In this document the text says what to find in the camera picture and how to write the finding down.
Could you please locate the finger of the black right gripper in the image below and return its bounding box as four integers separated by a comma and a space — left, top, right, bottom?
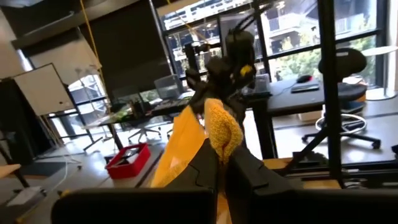
188, 90, 208, 114
229, 100, 248, 125

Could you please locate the clear plastic bin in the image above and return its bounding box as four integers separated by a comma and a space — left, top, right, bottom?
154, 74, 185, 101

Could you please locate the black aluminium table frame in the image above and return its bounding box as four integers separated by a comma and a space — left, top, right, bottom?
264, 0, 398, 190

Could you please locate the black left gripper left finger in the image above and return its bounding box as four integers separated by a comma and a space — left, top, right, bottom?
51, 139, 218, 224

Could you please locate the red plastic crate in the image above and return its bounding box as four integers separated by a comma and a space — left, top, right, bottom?
104, 142, 152, 180

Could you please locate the yellow towel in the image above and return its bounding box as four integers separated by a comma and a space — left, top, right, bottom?
150, 98, 245, 224

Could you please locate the black desk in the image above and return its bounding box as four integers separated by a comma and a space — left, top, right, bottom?
245, 76, 330, 160

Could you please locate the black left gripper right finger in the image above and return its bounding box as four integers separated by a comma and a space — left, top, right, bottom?
225, 146, 398, 224

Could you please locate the dark notebook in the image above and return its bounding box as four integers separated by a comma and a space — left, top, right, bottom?
290, 83, 321, 94

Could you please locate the black swivel stool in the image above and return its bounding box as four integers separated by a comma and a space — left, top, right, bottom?
302, 47, 382, 150

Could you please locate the white paper sheet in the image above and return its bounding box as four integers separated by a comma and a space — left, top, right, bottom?
6, 185, 42, 207

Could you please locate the yellow cable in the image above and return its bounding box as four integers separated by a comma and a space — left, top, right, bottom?
79, 0, 109, 94

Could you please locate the black computer mouse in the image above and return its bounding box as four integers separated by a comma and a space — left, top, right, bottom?
296, 74, 314, 84

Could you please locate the white whiteboard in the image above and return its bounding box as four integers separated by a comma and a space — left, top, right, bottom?
14, 63, 76, 117

